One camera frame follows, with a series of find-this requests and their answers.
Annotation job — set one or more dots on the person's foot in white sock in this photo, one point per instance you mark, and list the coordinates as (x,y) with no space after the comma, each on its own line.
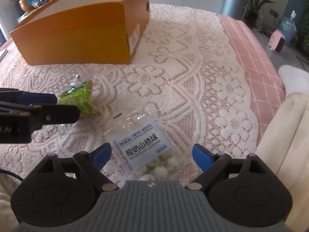
(294,79)

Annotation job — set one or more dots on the grey trash can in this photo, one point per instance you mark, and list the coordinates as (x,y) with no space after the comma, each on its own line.
(233,4)

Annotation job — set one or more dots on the small dark scrap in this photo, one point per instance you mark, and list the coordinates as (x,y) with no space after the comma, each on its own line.
(118,115)

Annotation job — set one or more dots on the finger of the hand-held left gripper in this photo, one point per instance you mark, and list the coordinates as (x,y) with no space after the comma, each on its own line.
(38,99)
(58,114)

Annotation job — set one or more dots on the light green snack packet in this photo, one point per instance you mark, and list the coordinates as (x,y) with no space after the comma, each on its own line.
(77,96)

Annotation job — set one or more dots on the long-leaf potted plant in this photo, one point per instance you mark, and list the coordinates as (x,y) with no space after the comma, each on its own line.
(256,2)

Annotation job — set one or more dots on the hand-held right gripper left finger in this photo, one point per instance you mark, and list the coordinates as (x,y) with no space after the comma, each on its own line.
(101,156)

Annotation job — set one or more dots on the orange cardboard box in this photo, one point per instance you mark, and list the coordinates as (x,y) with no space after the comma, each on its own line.
(72,36)

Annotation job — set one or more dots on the trailing green plant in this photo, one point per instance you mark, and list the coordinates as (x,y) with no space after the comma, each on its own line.
(303,9)

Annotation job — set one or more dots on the white lace cloth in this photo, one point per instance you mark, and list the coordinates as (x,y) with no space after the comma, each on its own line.
(181,77)

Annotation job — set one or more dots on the person's leg in cream trousers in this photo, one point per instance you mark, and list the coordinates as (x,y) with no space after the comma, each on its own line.
(287,137)
(7,200)

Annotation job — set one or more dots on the clear packet of white balls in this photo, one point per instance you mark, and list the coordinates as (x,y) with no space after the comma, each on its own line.
(142,145)

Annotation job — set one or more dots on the pink checked cloth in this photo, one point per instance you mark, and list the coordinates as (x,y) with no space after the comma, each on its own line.
(253,53)

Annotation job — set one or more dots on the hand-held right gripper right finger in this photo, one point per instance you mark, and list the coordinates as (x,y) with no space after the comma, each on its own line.
(201,157)

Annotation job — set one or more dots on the blue water jug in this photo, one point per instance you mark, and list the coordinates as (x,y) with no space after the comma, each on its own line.
(287,30)

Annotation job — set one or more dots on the pink small appliance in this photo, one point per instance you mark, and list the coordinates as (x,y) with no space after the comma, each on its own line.
(276,41)

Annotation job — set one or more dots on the orange vase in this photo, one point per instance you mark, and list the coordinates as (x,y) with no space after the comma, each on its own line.
(25,3)

